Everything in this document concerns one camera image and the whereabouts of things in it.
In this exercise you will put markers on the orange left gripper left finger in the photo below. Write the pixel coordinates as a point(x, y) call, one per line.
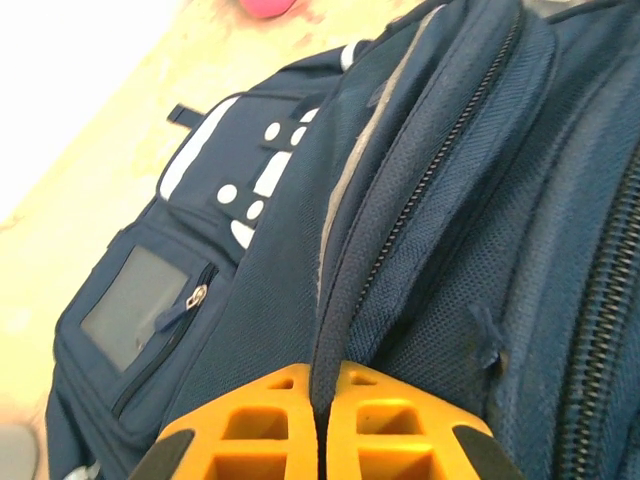
point(250, 450)

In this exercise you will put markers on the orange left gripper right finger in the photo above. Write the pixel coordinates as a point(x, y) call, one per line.
point(400, 450)

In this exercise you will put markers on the navy blue school backpack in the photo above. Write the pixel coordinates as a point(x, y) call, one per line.
point(425, 225)

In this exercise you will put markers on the pink plush doll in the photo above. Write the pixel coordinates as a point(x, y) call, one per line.
point(265, 6)

